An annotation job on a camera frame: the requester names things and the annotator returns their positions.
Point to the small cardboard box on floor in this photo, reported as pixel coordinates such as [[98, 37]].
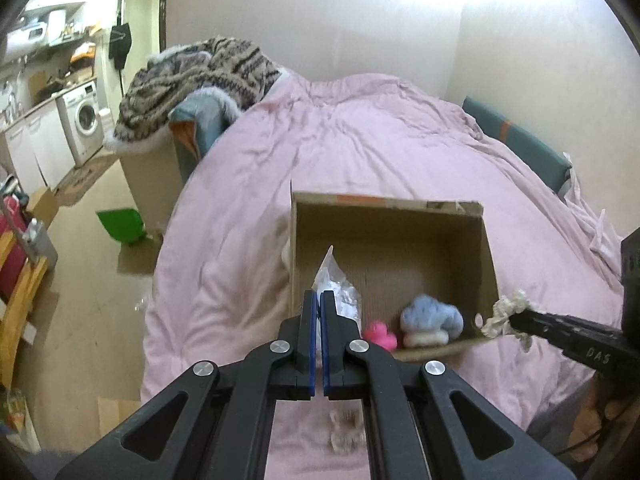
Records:
[[43, 206]]

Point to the cream lace scrunchie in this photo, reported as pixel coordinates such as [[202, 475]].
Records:
[[498, 324]]

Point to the black hanging garment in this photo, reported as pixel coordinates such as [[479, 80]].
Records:
[[119, 45]]

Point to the open cardboard box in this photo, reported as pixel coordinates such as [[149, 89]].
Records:
[[394, 250]]

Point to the pink bed cover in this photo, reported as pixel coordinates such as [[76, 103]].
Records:
[[411, 197]]

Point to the teal orange pillow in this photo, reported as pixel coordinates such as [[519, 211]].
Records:
[[200, 120]]

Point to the wooden chair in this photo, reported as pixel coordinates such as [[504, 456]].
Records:
[[14, 315]]

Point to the white kitchen cabinets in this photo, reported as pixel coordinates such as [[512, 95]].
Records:
[[36, 151]]

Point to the teal headboard cushion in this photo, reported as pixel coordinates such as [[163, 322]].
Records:
[[552, 168]]

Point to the striped knitted blanket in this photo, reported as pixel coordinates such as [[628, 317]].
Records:
[[235, 72]]

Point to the white washing machine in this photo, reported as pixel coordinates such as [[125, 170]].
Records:
[[80, 117]]

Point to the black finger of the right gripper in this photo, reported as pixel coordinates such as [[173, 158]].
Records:
[[600, 347]]

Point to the grey bin with bottle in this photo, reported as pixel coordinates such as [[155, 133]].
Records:
[[37, 239]]

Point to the clear plastic bag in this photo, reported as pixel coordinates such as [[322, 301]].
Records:
[[331, 278]]

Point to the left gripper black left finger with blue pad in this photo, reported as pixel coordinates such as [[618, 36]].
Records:
[[211, 422]]

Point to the white round sponge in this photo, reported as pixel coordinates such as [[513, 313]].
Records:
[[430, 338]]

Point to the green dustpan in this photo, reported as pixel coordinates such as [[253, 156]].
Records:
[[123, 225]]

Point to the patterned floor mat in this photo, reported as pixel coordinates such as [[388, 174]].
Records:
[[78, 182]]

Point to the person's right hand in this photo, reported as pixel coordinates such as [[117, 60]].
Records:
[[599, 406]]

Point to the light blue fluffy cloth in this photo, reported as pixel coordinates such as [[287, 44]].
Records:
[[426, 314]]

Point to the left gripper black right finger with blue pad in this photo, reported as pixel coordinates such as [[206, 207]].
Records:
[[422, 420]]

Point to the pink rubber duck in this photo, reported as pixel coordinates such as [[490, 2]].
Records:
[[378, 333]]

